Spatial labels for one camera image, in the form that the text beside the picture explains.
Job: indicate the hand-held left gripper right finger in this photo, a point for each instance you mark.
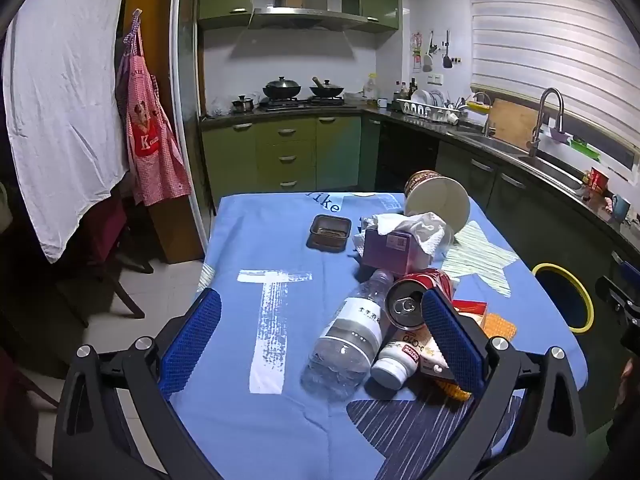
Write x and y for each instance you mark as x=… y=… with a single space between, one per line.
x=452 y=340

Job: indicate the orange spiky roller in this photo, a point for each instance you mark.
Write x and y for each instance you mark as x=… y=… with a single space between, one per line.
x=500 y=327

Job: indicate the glass sliding door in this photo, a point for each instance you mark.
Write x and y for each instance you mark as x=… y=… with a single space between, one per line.
x=192 y=110

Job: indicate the steel kitchen faucet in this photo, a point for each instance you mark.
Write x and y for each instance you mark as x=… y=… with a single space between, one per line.
x=542 y=105

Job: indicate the row of condiment bottles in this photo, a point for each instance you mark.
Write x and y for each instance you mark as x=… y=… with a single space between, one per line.
x=404 y=91

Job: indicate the wall sticker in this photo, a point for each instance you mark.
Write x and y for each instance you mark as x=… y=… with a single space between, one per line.
x=416 y=52

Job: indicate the yellow-rimmed dark trash bin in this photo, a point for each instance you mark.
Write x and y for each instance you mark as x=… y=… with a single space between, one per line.
x=560 y=295

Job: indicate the gas stove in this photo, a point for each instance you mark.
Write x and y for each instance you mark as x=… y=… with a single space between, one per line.
x=300 y=103

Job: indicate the steel sink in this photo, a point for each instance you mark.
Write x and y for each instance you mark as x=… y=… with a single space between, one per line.
x=500 y=145

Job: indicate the clear plastic water bottle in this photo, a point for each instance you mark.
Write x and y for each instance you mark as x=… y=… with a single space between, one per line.
x=345 y=340

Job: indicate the hanging ladle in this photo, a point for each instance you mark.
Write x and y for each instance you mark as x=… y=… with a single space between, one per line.
x=427 y=62

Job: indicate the steel range hood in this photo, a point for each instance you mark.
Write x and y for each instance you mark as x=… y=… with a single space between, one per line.
x=305 y=19

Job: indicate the red drink can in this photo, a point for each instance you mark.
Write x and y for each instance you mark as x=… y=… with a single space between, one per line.
x=407 y=305

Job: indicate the yellow basket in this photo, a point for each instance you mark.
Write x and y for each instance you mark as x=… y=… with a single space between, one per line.
x=479 y=106

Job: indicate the white hanging cloth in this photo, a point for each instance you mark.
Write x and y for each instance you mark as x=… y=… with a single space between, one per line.
x=60 y=110

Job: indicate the large paper cup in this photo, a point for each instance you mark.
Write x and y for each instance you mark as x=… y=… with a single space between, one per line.
x=440 y=200

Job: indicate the cream printed carton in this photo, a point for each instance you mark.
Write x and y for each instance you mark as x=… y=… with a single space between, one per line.
x=434 y=357

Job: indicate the green lower cabinets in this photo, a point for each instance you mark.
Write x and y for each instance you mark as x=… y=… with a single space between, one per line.
x=285 y=155

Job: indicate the white pill bottle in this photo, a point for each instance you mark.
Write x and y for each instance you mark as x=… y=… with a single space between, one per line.
x=395 y=360

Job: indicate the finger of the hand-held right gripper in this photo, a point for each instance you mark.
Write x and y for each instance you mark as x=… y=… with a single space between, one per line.
x=617 y=297
x=630 y=272

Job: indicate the white wall socket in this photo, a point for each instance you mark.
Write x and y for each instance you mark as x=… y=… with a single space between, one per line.
x=436 y=79

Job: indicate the blue mug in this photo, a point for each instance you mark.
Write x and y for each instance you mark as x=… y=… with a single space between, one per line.
x=620 y=207

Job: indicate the cooking oil bottle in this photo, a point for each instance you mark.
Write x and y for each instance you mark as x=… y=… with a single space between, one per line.
x=370 y=87

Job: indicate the blue printed tablecloth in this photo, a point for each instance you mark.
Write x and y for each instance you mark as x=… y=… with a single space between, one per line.
x=240 y=240

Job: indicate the red cushioned chair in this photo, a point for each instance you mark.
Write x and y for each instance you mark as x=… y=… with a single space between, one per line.
x=107 y=230

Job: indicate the black lidded wok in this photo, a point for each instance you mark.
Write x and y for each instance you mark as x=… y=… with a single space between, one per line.
x=281 y=89
x=326 y=89

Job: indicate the purple cardboard box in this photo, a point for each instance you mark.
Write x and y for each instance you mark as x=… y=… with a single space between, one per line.
x=385 y=252

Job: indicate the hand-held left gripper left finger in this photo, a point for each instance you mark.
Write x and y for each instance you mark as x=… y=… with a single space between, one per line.
x=192 y=340

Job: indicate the small steel pot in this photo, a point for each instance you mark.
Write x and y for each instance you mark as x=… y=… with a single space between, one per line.
x=242 y=105

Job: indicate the small rectangular metal tray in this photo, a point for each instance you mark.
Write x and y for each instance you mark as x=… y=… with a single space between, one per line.
x=328 y=232

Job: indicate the white dish rack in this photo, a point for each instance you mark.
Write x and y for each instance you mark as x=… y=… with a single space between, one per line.
x=425 y=109

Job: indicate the green plastic tray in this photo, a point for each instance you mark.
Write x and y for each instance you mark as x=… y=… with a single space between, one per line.
x=585 y=149

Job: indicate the black hanging spatula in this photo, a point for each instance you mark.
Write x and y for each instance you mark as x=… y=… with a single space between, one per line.
x=447 y=60

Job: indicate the purple soap tray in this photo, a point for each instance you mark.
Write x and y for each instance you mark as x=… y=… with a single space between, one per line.
x=560 y=136

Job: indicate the red cup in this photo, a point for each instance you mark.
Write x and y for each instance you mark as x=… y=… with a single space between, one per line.
x=596 y=180

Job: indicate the purple tissue box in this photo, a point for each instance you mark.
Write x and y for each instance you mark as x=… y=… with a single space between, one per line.
x=425 y=232

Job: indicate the small red paper box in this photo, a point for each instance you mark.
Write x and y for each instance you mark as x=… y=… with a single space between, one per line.
x=470 y=306

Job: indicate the black built-in appliance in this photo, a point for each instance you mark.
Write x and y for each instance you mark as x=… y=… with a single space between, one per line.
x=405 y=160

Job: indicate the white window blind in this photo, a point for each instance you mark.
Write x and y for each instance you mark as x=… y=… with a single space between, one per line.
x=550 y=35

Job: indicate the pink checked apron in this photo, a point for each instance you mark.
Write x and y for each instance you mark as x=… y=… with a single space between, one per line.
x=150 y=150

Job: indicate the wooden cutting board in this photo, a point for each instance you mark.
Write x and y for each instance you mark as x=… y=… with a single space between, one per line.
x=512 y=122

